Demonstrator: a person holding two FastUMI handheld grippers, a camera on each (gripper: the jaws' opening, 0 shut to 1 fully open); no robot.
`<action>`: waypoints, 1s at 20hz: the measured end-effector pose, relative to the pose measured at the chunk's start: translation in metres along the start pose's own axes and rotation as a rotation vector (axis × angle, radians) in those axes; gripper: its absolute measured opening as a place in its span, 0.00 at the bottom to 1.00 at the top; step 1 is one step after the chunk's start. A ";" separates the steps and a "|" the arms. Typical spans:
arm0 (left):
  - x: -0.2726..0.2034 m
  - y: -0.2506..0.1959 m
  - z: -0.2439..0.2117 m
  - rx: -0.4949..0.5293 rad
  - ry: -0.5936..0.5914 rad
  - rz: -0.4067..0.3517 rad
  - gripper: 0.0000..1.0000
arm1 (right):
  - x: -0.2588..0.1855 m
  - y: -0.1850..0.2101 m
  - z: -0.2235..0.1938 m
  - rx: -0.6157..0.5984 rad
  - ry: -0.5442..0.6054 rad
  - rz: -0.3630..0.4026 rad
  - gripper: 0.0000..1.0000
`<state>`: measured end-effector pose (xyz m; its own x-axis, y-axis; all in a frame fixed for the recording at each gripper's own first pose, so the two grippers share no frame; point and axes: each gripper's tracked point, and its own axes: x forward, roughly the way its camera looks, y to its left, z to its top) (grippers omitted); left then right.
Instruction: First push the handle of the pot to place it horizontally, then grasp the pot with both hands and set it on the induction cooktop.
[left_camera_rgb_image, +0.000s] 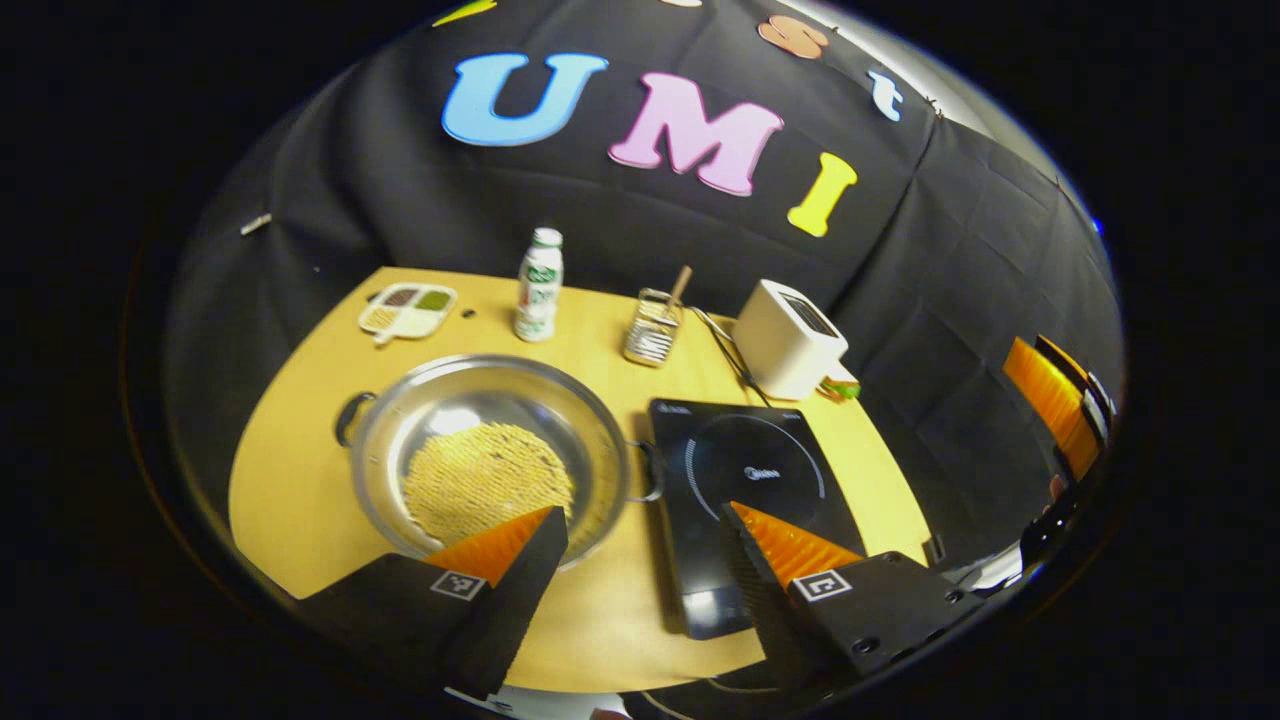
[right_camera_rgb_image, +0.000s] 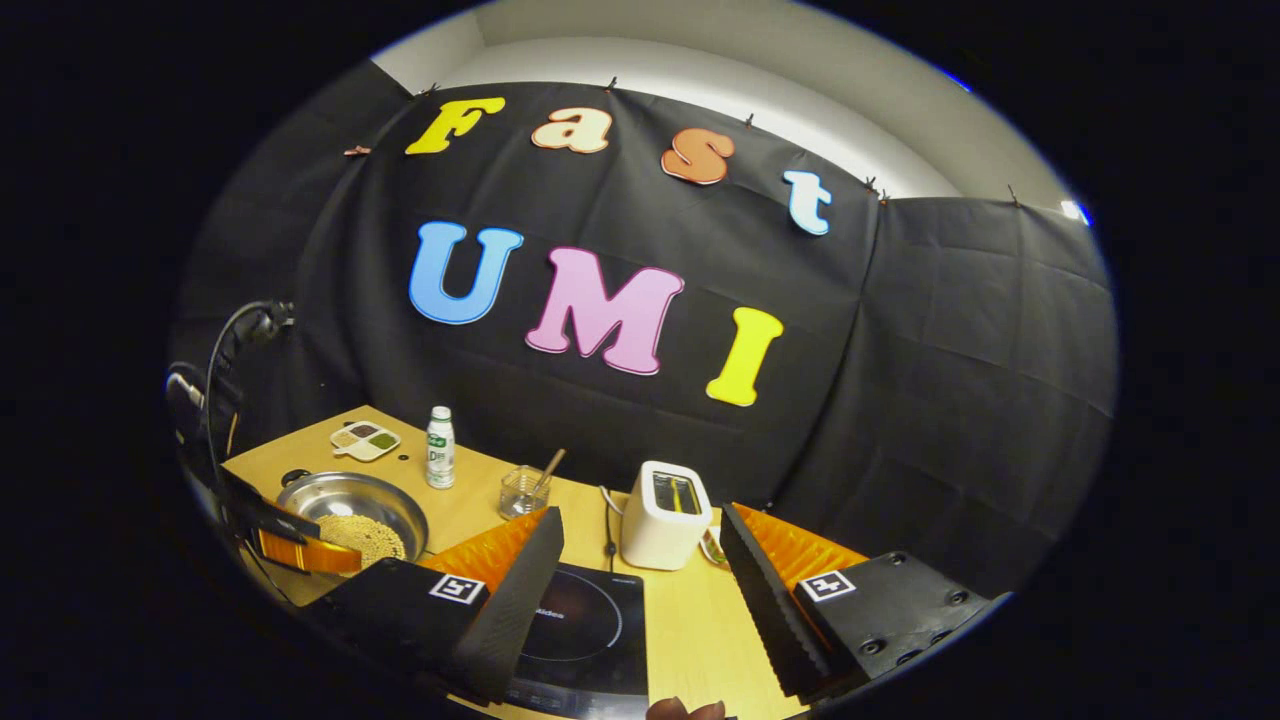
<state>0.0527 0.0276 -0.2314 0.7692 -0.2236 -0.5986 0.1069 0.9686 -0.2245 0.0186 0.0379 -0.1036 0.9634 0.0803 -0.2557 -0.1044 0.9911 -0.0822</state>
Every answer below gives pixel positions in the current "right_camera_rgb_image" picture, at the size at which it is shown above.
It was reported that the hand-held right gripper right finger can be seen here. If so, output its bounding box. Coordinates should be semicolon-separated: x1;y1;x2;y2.
719;502;1014;703

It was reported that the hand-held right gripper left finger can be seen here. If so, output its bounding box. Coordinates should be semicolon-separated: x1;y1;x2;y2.
298;506;566;704

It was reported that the stainless steel pot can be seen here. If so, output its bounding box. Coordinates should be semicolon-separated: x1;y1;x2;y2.
275;468;431;573

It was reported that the black induction cooktop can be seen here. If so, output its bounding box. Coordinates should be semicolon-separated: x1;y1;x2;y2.
505;563;649;720

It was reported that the pile of yellow beans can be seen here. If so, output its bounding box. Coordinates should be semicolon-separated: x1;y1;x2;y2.
318;515;408;569

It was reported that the white divided condiment dish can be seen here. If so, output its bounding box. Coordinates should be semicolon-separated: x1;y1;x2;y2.
330;420;401;463

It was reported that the white toaster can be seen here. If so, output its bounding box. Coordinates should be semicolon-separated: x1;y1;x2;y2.
620;460;713;571

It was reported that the small white drink bottle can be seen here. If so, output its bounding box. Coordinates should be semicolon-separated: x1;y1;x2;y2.
427;406;456;489

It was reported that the black backdrop cloth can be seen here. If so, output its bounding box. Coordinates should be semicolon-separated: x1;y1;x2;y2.
170;60;1119;601

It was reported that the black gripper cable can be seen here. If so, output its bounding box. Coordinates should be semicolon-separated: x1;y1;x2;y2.
205;300;297;471

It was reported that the metal wire basket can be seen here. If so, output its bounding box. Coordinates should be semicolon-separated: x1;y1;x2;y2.
498;465;551;521

